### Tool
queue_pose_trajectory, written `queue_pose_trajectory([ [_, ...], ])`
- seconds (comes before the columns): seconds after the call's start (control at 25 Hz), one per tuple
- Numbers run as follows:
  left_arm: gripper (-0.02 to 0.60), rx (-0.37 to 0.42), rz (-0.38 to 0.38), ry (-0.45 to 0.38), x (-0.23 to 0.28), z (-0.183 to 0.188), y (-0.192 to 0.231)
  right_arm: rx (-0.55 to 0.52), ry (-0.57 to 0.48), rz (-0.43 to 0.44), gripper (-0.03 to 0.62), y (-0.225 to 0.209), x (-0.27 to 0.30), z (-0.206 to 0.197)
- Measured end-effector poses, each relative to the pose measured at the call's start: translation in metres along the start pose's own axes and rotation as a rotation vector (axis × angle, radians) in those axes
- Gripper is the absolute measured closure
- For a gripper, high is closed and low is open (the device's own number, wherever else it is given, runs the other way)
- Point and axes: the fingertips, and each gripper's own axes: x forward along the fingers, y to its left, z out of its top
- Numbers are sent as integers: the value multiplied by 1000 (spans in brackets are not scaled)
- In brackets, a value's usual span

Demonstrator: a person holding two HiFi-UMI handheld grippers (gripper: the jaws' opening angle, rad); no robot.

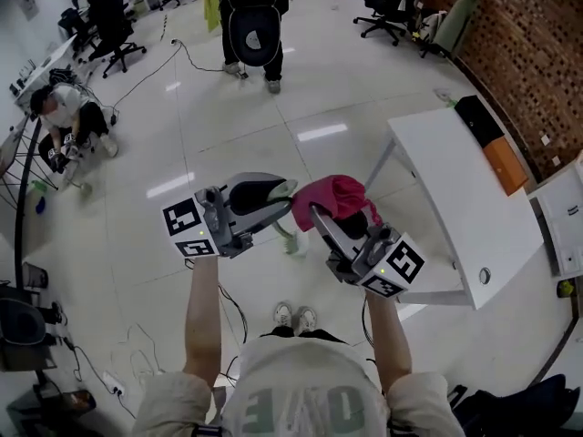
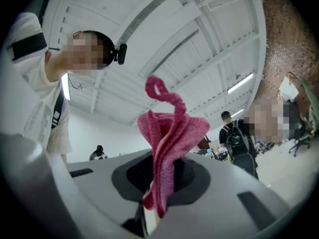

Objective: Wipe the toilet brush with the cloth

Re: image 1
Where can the yellow-green small object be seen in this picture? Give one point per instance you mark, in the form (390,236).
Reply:
(565,288)

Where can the black bag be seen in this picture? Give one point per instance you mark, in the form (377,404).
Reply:
(519,408)

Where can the person's right forearm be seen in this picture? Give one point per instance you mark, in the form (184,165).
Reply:
(387,339)

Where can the black swivel chair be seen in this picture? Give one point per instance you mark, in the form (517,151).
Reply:
(23,326)

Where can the orange box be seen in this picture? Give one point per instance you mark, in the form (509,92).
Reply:
(505,166)

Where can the person's white right shoe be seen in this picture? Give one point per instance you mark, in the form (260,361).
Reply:
(307,319)

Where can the white office desk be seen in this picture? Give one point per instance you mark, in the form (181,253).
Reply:
(41,68)

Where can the black metal rack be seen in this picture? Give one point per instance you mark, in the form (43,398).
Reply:
(20,198)

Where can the black toilet seat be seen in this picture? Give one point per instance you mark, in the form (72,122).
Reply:
(252,34)

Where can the white table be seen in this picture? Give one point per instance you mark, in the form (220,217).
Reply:
(455,207)

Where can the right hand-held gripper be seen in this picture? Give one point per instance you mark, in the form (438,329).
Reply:
(391,262)

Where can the white cabinet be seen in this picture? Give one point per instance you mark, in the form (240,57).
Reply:
(562,216)

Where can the black office chair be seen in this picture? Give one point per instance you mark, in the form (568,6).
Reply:
(387,3)
(111,25)

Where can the black box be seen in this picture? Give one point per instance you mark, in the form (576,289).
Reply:
(478,118)

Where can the pink cloth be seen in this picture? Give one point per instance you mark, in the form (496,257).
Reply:
(339,194)

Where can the person's white shoe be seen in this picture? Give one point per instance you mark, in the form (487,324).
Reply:
(283,313)
(307,319)

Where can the person's white left shoe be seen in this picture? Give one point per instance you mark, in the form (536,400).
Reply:
(283,313)

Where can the person's cream printed shirt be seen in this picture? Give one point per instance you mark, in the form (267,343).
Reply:
(300,385)

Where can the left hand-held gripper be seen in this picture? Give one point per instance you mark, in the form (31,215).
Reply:
(187,219)

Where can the tape roll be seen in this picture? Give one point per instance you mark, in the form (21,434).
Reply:
(486,276)

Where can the person's left forearm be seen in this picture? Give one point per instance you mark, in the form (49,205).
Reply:
(202,317)

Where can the light green toilet brush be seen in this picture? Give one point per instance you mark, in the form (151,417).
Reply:
(293,241)

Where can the yellow-green cloth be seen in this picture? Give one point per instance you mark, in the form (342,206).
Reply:
(209,5)

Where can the white power strip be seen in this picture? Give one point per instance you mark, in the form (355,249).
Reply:
(114,383)

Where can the green fabric cover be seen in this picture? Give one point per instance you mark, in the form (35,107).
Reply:
(457,21)

